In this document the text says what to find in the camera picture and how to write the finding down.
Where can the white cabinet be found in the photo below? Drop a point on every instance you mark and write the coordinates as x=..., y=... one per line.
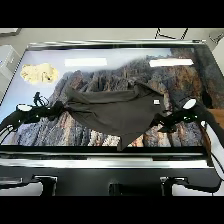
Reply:
x=8, y=63

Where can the brown garment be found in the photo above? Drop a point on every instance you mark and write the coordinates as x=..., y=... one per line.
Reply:
x=218, y=115

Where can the dark grey shirt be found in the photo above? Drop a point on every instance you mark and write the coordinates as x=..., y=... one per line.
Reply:
x=113, y=113

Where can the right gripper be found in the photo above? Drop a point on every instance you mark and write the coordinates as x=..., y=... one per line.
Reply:
x=166, y=121

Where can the yellow garment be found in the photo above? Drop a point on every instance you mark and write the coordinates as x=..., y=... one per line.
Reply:
x=39, y=73

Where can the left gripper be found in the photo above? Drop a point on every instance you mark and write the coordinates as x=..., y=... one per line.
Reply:
x=58, y=108

